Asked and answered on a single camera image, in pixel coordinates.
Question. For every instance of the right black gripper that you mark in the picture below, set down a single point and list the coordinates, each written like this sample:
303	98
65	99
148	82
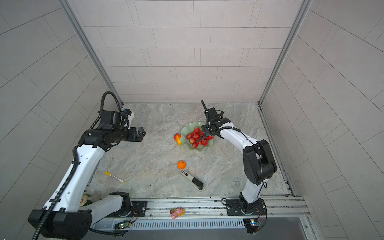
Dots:
206	129

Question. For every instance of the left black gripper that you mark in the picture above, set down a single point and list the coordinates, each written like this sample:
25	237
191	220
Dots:
134	137

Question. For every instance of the red grape bunch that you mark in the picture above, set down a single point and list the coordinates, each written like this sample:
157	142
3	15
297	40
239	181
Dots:
197	139

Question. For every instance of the red yellow mango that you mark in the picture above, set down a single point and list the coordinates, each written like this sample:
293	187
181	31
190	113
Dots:
177	138

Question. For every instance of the orange tangerine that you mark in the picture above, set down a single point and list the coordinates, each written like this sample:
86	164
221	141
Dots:
181	165

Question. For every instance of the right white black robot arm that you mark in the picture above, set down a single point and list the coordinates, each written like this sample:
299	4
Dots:
258	160

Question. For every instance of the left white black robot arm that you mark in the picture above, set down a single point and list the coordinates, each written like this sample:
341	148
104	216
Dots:
62	216

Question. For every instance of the green scalloped fruit bowl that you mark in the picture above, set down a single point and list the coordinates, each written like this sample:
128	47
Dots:
189	128

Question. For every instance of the pink toy fruit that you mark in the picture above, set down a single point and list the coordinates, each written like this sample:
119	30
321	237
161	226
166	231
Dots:
177	212

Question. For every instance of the yellow white marker pen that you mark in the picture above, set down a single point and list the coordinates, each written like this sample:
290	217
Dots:
115	177

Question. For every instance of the white black handheld device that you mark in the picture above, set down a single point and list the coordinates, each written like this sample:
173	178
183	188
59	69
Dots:
192	180

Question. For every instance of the left green circuit board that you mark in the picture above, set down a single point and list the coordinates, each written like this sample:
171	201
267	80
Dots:
123	225

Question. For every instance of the green circuit board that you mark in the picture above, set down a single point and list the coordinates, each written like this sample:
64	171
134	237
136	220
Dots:
123	225
251	225

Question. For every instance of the right green circuit board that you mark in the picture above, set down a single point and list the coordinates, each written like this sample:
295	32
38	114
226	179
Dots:
251	225

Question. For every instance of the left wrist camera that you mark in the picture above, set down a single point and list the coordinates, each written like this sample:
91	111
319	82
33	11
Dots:
113	121

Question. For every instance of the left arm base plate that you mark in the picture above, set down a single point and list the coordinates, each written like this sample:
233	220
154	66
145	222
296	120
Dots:
139	207

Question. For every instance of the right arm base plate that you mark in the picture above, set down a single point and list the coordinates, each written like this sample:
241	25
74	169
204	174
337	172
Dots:
234	208

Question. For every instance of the aluminium mounting rail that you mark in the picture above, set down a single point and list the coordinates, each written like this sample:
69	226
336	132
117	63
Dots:
213	208

